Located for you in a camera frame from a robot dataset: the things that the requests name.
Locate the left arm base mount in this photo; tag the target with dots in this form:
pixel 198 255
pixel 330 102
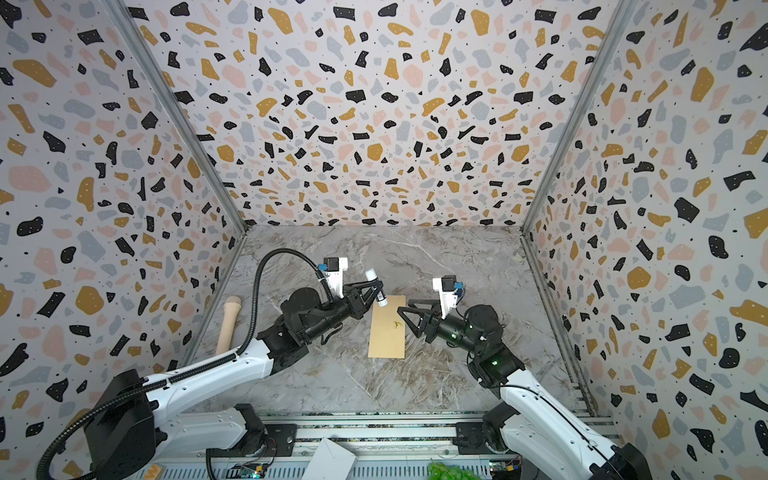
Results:
pixel 273 441

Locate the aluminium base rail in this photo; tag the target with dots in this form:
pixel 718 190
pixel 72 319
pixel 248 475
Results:
pixel 387 445

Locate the left aluminium corner post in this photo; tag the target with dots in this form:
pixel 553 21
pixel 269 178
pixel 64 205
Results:
pixel 122 20

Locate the wooden roller pin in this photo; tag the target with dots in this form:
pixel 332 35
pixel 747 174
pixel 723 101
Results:
pixel 232 307

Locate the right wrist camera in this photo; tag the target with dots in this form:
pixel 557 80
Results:
pixel 450 293

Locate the blue white glue stick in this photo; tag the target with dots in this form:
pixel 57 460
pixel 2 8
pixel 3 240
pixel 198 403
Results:
pixel 377 285

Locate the aluminium corner post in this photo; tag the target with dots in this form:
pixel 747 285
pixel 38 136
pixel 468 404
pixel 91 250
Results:
pixel 618 22
pixel 122 20

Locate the small circuit board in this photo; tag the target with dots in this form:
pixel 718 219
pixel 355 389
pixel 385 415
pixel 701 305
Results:
pixel 249 470

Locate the right circuit board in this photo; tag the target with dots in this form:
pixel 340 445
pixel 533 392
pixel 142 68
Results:
pixel 506 469

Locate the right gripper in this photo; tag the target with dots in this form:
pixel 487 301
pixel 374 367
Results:
pixel 429 320

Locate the white paper sheet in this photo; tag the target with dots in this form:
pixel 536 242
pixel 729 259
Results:
pixel 330 461

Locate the green plastic object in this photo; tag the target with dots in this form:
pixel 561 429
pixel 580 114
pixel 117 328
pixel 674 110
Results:
pixel 440 471

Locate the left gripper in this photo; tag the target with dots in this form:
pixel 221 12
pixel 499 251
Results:
pixel 354 302

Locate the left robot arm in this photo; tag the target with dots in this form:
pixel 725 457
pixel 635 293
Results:
pixel 134 414

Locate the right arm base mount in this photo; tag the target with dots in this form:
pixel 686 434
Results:
pixel 490 437

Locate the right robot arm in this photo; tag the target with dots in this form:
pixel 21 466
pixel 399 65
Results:
pixel 528 421

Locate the right aluminium corner post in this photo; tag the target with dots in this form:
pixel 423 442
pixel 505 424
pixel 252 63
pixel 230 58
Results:
pixel 618 22

